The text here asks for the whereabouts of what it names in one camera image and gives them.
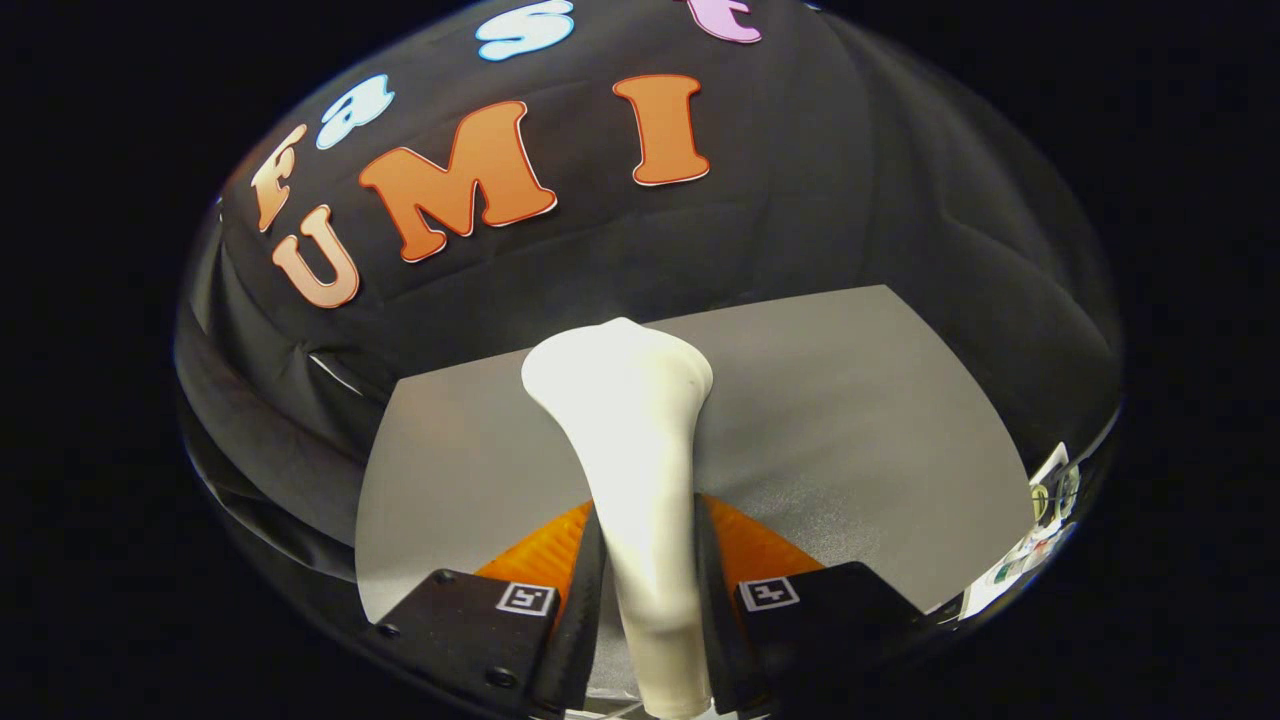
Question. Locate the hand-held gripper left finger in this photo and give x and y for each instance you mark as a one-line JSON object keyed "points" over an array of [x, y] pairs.
{"points": [[582, 630]]}

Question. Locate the white side desk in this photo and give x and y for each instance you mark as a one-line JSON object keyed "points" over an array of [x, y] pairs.
{"points": [[1020, 575]]}

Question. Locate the grey cabinet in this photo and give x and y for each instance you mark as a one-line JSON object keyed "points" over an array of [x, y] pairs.
{"points": [[850, 420]]}

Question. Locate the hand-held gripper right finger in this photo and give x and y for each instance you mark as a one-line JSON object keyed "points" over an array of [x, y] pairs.
{"points": [[712, 620]]}

